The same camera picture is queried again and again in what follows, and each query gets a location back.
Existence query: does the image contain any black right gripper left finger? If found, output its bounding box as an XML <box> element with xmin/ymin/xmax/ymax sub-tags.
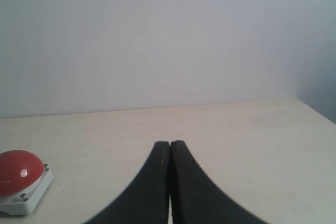
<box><xmin>87</xmin><ymin>141</ymin><xmax>170</xmax><ymax>224</ymax></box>

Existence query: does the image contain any red dome push button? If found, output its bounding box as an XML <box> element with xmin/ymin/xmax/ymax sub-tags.
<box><xmin>1</xmin><ymin>150</ymin><xmax>54</xmax><ymax>216</ymax></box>

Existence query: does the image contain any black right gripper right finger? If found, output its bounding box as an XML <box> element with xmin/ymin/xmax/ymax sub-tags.
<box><xmin>170</xmin><ymin>140</ymin><xmax>265</xmax><ymax>223</ymax></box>

